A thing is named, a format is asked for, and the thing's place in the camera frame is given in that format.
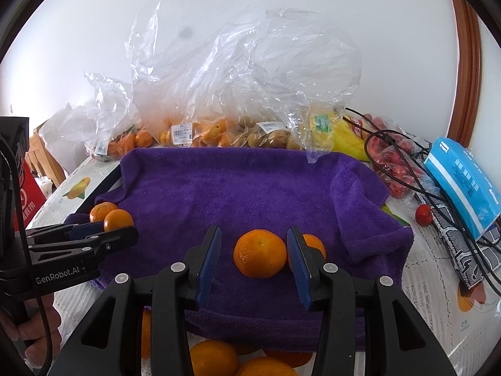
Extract looped black cable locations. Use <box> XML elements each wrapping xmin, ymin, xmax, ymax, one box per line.
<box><xmin>344</xmin><ymin>107</ymin><xmax>501</xmax><ymax>296</ymax></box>

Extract brown wooden door frame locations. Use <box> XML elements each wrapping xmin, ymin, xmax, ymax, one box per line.
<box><xmin>448</xmin><ymin>0</ymin><xmax>483</xmax><ymax>147</ymax></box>

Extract clear bag of red tomatoes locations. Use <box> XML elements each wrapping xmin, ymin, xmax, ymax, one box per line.
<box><xmin>362</xmin><ymin>113</ymin><xmax>435</xmax><ymax>200</ymax></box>

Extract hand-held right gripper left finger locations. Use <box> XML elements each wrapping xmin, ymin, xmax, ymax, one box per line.
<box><xmin>47</xmin><ymin>225</ymin><xmax>223</xmax><ymax>376</ymax></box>

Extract wooden chair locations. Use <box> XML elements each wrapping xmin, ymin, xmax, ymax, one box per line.
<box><xmin>29</xmin><ymin>123</ymin><xmax>65</xmax><ymax>186</ymax></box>

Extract white plastic bag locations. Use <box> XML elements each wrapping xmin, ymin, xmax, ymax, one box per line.
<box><xmin>39</xmin><ymin>104</ymin><xmax>98</xmax><ymax>173</ymax></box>

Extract person's left hand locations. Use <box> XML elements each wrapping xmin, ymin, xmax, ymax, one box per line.
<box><xmin>15</xmin><ymin>293</ymin><xmax>60</xmax><ymax>369</ymax></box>

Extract yellow bananas in clear bag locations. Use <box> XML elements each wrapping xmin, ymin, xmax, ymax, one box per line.
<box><xmin>307</xmin><ymin>110</ymin><xmax>370</xmax><ymax>162</ymax></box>

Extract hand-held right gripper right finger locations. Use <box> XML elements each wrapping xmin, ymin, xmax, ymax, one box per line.
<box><xmin>287</xmin><ymin>226</ymin><xmax>459</xmax><ymax>376</ymax></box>

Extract red cherry tomato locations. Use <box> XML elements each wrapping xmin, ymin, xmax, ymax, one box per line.
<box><xmin>415</xmin><ymin>205</ymin><xmax>433</xmax><ymax>226</ymax></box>

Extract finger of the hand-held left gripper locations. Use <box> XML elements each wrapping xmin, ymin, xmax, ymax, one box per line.
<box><xmin>28</xmin><ymin>226</ymin><xmax>140</xmax><ymax>268</ymax></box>
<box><xmin>24</xmin><ymin>222</ymin><xmax>106</xmax><ymax>244</ymax></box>

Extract clear bag of leafy tangerines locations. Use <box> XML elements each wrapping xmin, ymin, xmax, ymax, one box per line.
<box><xmin>84</xmin><ymin>71</ymin><xmax>155</xmax><ymax>162</ymax></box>

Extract purple towel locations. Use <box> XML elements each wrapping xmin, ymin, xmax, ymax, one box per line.
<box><xmin>65</xmin><ymin>146</ymin><xmax>415</xmax><ymax>353</ymax></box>

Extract red paper bag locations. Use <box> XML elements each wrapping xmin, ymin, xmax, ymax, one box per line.
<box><xmin>16</xmin><ymin>160</ymin><xmax>45</xmax><ymax>230</ymax></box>

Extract black and white checked pouch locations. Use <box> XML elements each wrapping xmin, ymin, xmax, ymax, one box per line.
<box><xmin>428</xmin><ymin>198</ymin><xmax>501</xmax><ymax>288</ymax></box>

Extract blue tissue pack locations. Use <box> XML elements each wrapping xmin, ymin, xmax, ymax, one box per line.
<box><xmin>423</xmin><ymin>137</ymin><xmax>501</xmax><ymax>241</ymax></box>

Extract large clear bag of mandarins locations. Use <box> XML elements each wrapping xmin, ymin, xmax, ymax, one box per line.
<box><xmin>127</xmin><ymin>0</ymin><xmax>251</xmax><ymax>149</ymax></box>

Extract clear bag of longans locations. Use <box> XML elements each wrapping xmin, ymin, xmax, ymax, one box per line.
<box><xmin>219</xmin><ymin>8</ymin><xmax>363</xmax><ymax>163</ymax></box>

